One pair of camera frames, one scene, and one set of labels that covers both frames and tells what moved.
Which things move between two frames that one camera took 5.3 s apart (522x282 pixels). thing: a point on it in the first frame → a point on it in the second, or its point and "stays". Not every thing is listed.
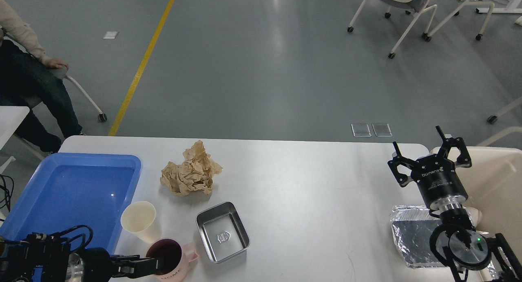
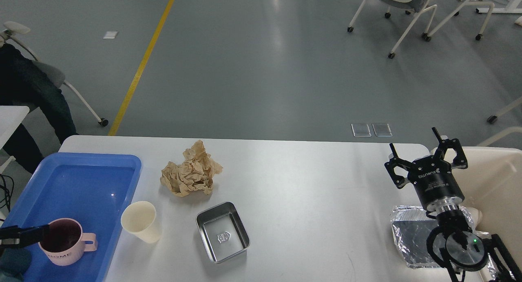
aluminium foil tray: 413,226 stays
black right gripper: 436,177 stays
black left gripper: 95,265 → 15,236
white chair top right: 412,1 stays
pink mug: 176,257 → 64,243
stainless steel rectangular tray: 223,232 stays
